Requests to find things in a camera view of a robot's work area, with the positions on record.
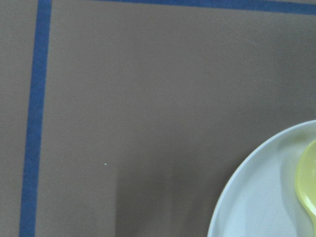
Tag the white round plate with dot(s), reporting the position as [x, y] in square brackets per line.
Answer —
[259, 199]

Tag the yellow plastic spoon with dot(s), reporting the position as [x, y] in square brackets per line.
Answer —
[305, 180]

